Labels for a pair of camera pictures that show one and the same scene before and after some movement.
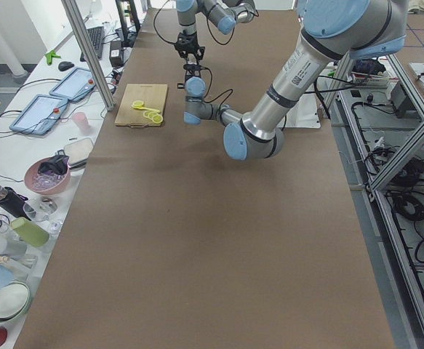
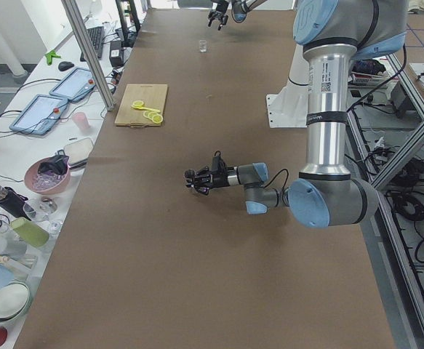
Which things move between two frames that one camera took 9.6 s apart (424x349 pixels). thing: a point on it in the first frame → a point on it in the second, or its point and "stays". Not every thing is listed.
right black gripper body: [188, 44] → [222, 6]
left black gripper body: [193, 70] → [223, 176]
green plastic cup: [30, 233] stays
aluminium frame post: [75, 18] stays
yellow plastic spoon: [142, 107] stays
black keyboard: [97, 35] stays
